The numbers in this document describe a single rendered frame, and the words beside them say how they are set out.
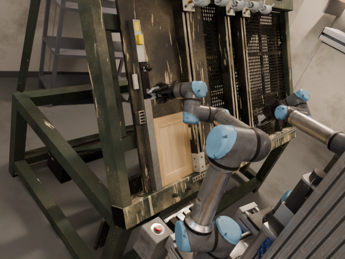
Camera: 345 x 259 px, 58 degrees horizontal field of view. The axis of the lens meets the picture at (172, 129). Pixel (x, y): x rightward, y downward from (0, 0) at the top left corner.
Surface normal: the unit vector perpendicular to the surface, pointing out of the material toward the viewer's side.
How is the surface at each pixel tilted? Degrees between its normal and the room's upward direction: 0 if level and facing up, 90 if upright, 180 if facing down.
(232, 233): 8
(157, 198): 55
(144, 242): 90
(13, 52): 90
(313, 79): 90
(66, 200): 0
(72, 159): 0
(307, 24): 90
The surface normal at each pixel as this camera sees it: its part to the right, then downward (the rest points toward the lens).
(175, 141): 0.73, 0.02
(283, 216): -0.78, 0.11
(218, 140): -0.88, -0.24
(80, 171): 0.31, -0.80
